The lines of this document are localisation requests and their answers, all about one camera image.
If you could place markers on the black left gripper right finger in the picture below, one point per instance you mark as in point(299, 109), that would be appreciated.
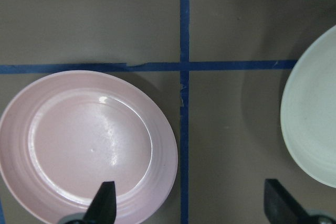
point(280, 206)

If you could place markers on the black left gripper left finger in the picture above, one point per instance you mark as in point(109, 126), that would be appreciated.
point(103, 206)

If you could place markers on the pink plate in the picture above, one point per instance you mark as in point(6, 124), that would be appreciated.
point(65, 134)

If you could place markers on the cream white plate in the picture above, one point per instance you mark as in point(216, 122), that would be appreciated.
point(307, 112)

